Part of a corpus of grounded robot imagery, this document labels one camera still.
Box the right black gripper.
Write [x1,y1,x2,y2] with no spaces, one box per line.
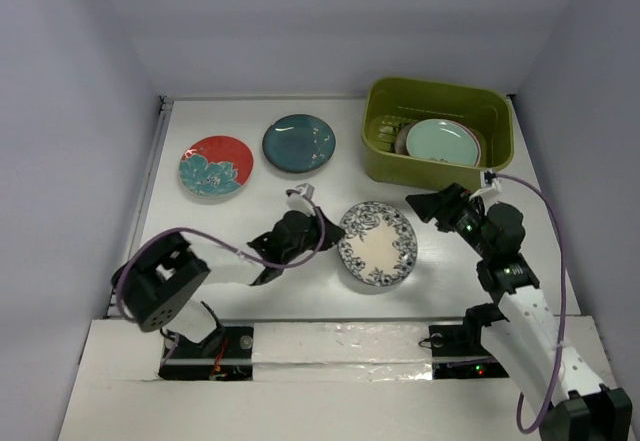
[407,181,494,259]

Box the blue white floral plate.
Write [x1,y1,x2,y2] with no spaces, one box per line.
[338,201,418,288]

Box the pink plate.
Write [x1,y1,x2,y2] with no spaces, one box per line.
[464,126,486,167]

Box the mint green flower plate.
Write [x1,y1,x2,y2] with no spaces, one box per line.
[407,118,477,166]

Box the dark teal blossom plate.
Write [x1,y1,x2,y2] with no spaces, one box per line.
[262,114,336,174]

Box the red plate with teal flower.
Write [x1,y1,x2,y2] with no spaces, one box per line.
[178,135,254,199]

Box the grey deer plate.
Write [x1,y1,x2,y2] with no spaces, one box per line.
[393,122,415,156]

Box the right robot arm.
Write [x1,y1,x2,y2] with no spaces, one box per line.
[406,183,633,440]

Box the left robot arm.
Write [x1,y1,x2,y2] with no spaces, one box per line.
[111,207,345,357]

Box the green plastic bin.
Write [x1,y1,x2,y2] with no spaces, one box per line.
[361,76,514,191]

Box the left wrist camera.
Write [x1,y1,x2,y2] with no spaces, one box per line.
[286,183,315,215]

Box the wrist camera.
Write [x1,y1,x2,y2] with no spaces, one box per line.
[471,169,502,202]
[286,183,315,215]

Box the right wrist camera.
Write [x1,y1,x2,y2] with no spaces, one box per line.
[471,169,502,202]

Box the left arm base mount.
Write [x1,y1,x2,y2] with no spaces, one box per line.
[158,325,254,382]

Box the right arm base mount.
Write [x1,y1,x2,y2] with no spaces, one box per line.
[418,325,508,380]

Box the aluminium frame rail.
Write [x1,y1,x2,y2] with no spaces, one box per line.
[103,94,175,318]

